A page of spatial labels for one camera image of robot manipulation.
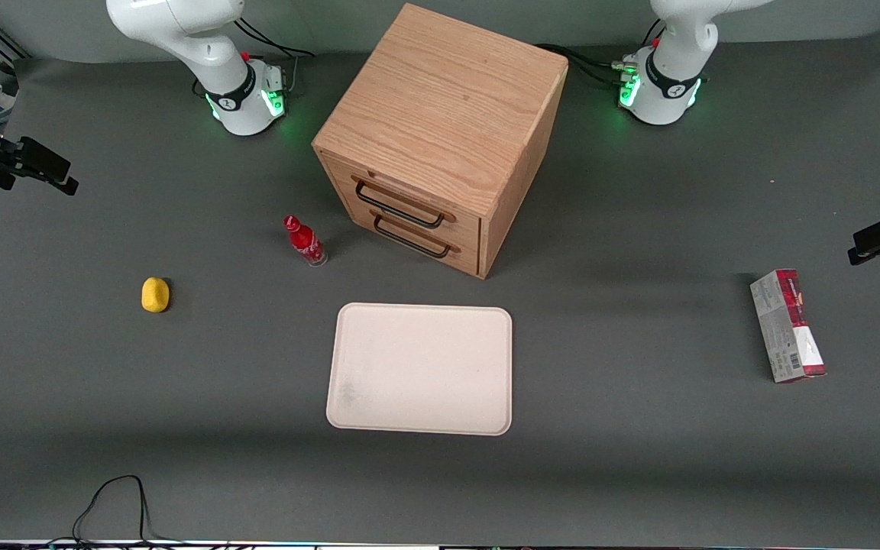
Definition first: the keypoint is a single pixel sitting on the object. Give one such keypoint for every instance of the red coke bottle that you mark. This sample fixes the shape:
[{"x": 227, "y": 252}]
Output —
[{"x": 305, "y": 241}]

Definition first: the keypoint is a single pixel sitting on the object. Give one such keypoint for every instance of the cream rectangular tray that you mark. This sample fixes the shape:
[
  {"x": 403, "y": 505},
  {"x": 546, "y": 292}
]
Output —
[{"x": 421, "y": 370}]

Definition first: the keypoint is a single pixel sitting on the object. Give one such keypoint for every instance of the grey sneaker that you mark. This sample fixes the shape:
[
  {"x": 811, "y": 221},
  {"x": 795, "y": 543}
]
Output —
[{"x": 3, "y": 99}]

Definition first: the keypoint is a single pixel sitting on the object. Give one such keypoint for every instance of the grey and red carton box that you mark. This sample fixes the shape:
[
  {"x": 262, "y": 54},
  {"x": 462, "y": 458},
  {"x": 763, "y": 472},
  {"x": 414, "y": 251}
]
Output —
[{"x": 787, "y": 328}]

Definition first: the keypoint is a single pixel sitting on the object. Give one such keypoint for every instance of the yellow lemon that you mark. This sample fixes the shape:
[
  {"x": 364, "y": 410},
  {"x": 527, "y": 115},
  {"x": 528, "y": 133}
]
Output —
[{"x": 155, "y": 296}]

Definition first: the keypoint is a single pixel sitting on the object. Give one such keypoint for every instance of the wooden drawer front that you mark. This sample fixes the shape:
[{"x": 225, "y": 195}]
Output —
[
  {"x": 440, "y": 256},
  {"x": 409, "y": 200}
]

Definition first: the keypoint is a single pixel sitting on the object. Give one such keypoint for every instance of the oak wooden drawer cabinet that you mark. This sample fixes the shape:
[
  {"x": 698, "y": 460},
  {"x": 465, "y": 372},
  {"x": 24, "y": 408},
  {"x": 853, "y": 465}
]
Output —
[{"x": 440, "y": 99}]

